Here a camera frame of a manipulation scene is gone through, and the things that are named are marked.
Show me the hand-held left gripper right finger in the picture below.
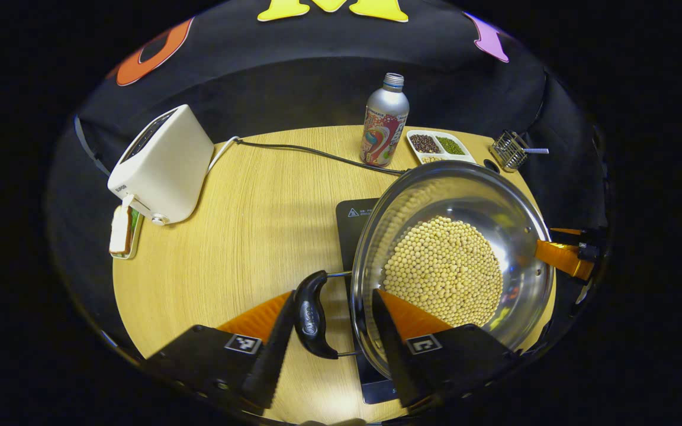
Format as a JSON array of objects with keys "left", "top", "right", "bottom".
[{"left": 371, "top": 289, "right": 524, "bottom": 410}]

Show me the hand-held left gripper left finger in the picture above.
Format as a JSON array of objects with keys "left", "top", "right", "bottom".
[{"left": 140, "top": 290, "right": 297, "bottom": 415}]

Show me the heap of yellow soybeans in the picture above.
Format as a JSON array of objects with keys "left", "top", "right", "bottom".
[{"left": 381, "top": 216, "right": 504, "bottom": 329}]

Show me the stainless steel pot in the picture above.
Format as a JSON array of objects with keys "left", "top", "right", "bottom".
[{"left": 292, "top": 160, "right": 556, "bottom": 380}]

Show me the black induction cooktop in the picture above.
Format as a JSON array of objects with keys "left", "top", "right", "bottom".
[{"left": 335, "top": 198, "right": 404, "bottom": 406}]

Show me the white divided bean dish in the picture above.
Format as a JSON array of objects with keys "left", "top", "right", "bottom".
[{"left": 406, "top": 130, "right": 478, "bottom": 165}]

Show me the white rectangular plate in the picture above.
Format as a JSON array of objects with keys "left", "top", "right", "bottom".
[{"left": 110, "top": 207, "right": 144, "bottom": 260}]

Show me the sandwich with lettuce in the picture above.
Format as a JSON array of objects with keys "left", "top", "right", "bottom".
[{"left": 109, "top": 204, "right": 140, "bottom": 256}]

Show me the silver printed drink bottle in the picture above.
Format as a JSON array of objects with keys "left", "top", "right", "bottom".
[{"left": 360, "top": 73, "right": 410, "bottom": 167}]

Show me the white toaster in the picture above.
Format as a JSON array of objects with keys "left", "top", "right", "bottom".
[{"left": 108, "top": 104, "right": 215, "bottom": 226}]

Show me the metal wire holder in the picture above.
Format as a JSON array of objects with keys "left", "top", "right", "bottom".
[{"left": 490, "top": 131, "right": 529, "bottom": 173}]

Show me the black power cable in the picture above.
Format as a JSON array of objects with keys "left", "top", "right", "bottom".
[{"left": 236, "top": 138, "right": 407, "bottom": 176}]

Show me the white power cable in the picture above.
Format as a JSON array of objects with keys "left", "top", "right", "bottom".
[{"left": 205, "top": 136, "right": 240, "bottom": 175}]

